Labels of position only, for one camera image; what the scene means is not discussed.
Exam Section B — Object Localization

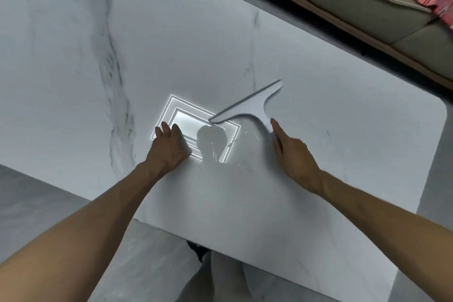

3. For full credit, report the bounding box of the person's right hand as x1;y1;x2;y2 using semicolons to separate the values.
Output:
270;117;323;194

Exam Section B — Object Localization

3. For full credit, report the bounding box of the person's left hand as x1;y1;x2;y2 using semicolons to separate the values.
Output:
145;121;193;176

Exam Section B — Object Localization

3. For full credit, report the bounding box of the white squeegee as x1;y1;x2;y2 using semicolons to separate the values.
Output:
209;79;284;136

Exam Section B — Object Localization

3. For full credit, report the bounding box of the person's right forearm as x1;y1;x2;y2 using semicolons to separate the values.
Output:
310;170;453;292

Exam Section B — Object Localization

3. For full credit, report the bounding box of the person's left forearm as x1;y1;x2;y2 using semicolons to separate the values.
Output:
0;162;167;302

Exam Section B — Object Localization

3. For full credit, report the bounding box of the person's left black sandal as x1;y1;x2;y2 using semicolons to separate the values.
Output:
186;241;212;263

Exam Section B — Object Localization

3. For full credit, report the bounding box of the person's right leg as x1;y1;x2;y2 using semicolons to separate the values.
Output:
210;251;262;302

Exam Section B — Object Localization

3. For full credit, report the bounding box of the person's leg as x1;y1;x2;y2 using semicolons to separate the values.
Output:
176;261;213;302
210;251;262;302

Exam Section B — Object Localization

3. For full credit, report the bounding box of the person's left leg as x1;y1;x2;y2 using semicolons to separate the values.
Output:
176;261;213;302

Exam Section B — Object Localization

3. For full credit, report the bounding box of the white marble table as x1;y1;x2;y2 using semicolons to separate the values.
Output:
0;0;449;302

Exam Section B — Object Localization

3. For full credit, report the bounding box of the long beige sofa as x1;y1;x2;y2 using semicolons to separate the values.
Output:
198;0;453;91

